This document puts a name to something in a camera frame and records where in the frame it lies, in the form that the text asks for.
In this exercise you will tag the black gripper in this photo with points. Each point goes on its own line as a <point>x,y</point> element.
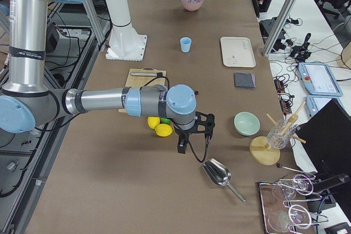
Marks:
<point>182,135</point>

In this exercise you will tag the steel ice scoop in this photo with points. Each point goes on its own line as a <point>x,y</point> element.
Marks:
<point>220,175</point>

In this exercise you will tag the grey folded cloth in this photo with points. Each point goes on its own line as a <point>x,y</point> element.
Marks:
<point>244,80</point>

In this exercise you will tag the aluminium frame post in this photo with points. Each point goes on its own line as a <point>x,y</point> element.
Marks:
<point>280,21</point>

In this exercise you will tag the whole yellow lemon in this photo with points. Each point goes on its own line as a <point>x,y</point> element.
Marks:
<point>153,122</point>
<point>163,130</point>

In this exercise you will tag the mint green bowl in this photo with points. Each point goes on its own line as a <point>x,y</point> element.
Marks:
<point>246,123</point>

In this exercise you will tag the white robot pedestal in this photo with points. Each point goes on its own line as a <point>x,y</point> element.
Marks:
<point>124,43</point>

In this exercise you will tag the steel muddler black tip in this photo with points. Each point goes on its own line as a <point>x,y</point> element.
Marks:
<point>147,74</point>

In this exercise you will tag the cream rabbit tray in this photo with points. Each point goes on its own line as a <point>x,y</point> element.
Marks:
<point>237,52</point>

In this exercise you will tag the wooden mug tree stand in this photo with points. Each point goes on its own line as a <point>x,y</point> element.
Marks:
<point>265,154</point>

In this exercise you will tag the light blue plastic cup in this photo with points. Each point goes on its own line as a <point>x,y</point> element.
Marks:
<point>185,44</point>

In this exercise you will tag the wine glass rack tray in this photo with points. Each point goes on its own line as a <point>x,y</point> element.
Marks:
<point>301,204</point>

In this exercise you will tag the teach pendant tablet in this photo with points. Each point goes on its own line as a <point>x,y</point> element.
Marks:
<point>318,79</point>
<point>315,103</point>

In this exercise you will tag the textured glass cup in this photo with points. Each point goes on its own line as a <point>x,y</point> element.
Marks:
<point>276,138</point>

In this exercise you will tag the pink bowl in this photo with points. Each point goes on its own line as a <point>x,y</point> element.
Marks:
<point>192,5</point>

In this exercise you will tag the green lime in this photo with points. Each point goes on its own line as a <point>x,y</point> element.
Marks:
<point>165,120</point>

